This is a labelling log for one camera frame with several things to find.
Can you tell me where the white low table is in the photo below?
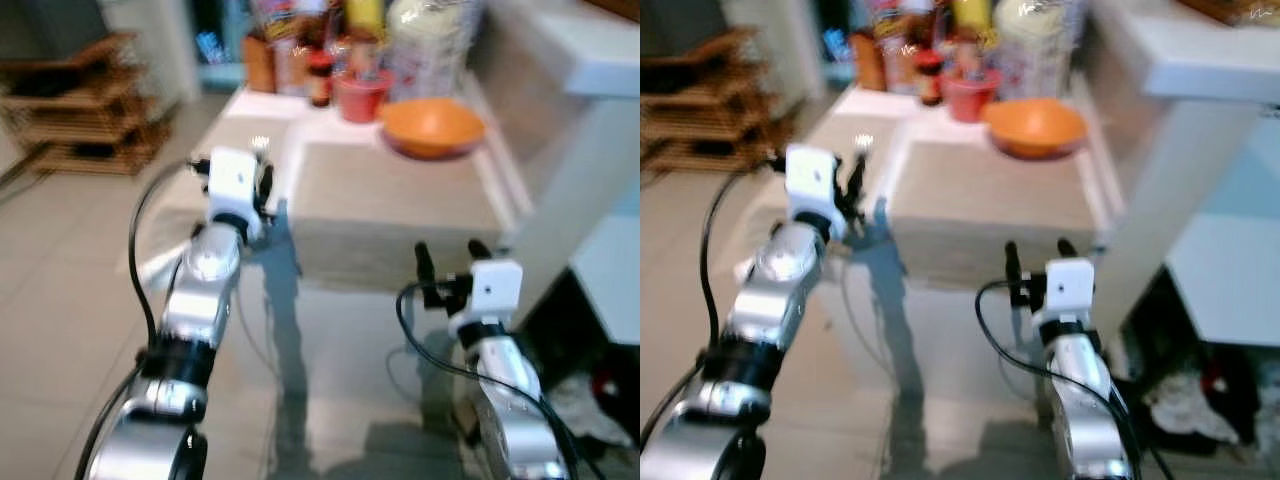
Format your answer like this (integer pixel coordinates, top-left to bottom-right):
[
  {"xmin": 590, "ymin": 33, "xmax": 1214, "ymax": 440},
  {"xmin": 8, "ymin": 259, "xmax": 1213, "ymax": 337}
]
[
  {"xmin": 130, "ymin": 84, "xmax": 533, "ymax": 293},
  {"xmin": 735, "ymin": 84, "xmax": 1129, "ymax": 293}
]

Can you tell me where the dark sauce bottle red cap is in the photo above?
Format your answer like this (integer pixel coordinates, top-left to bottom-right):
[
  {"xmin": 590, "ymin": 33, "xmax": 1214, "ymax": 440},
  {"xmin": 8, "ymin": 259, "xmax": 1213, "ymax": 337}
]
[
  {"xmin": 914, "ymin": 49, "xmax": 945, "ymax": 109},
  {"xmin": 306, "ymin": 49, "xmax": 335, "ymax": 110}
]

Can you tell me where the orange jar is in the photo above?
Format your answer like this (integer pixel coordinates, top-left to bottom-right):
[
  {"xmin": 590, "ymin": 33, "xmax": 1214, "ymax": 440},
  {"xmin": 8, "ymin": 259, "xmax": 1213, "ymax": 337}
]
[
  {"xmin": 850, "ymin": 29, "xmax": 888, "ymax": 94},
  {"xmin": 242, "ymin": 29, "xmax": 278, "ymax": 94}
]

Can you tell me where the red cup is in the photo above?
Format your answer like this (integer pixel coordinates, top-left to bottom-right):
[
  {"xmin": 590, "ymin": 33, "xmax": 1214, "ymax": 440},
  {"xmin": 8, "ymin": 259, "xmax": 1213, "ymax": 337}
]
[
  {"xmin": 332, "ymin": 70, "xmax": 394, "ymax": 125},
  {"xmin": 939, "ymin": 69, "xmax": 1000, "ymax": 125}
]

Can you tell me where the orange bowl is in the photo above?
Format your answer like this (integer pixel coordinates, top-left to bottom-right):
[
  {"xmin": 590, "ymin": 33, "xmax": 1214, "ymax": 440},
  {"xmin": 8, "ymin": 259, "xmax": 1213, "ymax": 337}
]
[
  {"xmin": 982, "ymin": 96, "xmax": 1090, "ymax": 162},
  {"xmin": 379, "ymin": 96, "xmax": 489, "ymax": 162}
]

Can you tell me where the colourful snack package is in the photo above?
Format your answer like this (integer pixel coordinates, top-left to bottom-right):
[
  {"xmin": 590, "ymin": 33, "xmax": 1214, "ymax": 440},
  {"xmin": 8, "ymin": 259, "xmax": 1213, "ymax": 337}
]
[
  {"xmin": 250, "ymin": 0, "xmax": 333, "ymax": 97},
  {"xmin": 864, "ymin": 0, "xmax": 939, "ymax": 97}
]

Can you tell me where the wooden slatted rack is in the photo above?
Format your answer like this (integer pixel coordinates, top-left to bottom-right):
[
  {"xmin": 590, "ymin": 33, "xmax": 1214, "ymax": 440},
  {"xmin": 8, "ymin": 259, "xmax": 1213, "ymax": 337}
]
[
  {"xmin": 0, "ymin": 31, "xmax": 173, "ymax": 178},
  {"xmin": 640, "ymin": 27, "xmax": 793, "ymax": 175}
]

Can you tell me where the white crumpled cloth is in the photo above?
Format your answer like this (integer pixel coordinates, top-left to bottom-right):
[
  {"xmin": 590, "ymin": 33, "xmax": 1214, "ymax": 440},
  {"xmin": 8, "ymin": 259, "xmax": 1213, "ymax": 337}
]
[
  {"xmin": 544, "ymin": 374, "xmax": 633, "ymax": 448},
  {"xmin": 1140, "ymin": 368, "xmax": 1248, "ymax": 448}
]

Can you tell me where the yellow bottle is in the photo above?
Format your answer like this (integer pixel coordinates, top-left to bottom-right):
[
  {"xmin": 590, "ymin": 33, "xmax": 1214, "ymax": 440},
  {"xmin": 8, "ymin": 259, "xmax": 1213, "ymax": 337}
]
[
  {"xmin": 950, "ymin": 0, "xmax": 997, "ymax": 47},
  {"xmin": 344, "ymin": 0, "xmax": 388, "ymax": 43}
]

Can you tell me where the white counter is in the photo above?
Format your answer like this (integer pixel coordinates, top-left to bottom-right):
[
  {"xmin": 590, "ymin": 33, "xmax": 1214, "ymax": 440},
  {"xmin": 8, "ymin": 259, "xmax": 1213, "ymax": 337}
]
[
  {"xmin": 488, "ymin": 0, "xmax": 641, "ymax": 347},
  {"xmin": 1088, "ymin": 0, "xmax": 1280, "ymax": 347}
]

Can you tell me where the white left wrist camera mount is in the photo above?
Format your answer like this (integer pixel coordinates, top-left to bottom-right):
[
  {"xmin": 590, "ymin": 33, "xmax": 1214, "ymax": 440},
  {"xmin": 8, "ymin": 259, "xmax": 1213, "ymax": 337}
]
[
  {"xmin": 206, "ymin": 147, "xmax": 269, "ymax": 239},
  {"xmin": 785, "ymin": 144, "xmax": 849, "ymax": 237}
]

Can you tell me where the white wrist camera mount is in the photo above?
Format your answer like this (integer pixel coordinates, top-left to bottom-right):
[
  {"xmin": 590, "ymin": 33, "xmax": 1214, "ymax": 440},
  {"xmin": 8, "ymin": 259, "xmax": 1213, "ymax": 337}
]
[
  {"xmin": 785, "ymin": 144, "xmax": 849, "ymax": 237},
  {"xmin": 206, "ymin": 147, "xmax": 269, "ymax": 239},
  {"xmin": 1039, "ymin": 256, "xmax": 1099, "ymax": 324},
  {"xmin": 463, "ymin": 259, "xmax": 525, "ymax": 327}
]

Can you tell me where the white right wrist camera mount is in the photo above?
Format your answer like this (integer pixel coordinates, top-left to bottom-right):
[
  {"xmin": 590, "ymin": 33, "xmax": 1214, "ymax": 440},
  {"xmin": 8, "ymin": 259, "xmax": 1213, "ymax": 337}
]
[
  {"xmin": 1039, "ymin": 256, "xmax": 1099, "ymax": 324},
  {"xmin": 463, "ymin": 259, "xmax": 525, "ymax": 327}
]

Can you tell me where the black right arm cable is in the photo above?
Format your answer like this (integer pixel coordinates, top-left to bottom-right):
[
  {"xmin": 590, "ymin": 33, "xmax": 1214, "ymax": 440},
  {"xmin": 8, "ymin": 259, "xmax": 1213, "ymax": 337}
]
[
  {"xmin": 394, "ymin": 281, "xmax": 607, "ymax": 480},
  {"xmin": 974, "ymin": 279, "xmax": 1176, "ymax": 480}
]

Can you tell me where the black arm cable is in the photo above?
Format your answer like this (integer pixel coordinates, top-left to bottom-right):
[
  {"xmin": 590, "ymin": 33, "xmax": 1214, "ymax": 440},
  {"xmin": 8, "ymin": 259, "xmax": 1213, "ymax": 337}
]
[
  {"xmin": 974, "ymin": 279, "xmax": 1176, "ymax": 480},
  {"xmin": 394, "ymin": 281, "xmax": 607, "ymax": 480},
  {"xmin": 640, "ymin": 150, "xmax": 791, "ymax": 453},
  {"xmin": 75, "ymin": 157, "xmax": 211, "ymax": 480}
]

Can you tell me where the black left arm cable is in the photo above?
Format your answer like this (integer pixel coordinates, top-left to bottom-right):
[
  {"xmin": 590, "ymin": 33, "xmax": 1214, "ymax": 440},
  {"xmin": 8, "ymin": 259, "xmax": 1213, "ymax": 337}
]
[
  {"xmin": 75, "ymin": 157, "xmax": 211, "ymax": 480},
  {"xmin": 640, "ymin": 150, "xmax": 791, "ymax": 453}
]

